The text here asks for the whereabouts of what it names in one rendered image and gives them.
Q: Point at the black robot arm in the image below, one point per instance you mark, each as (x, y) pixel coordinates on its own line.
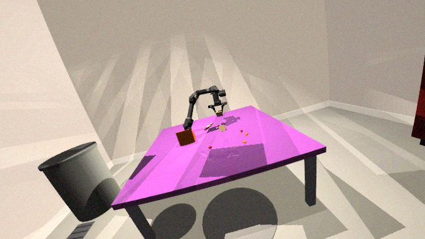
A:
(192, 100)

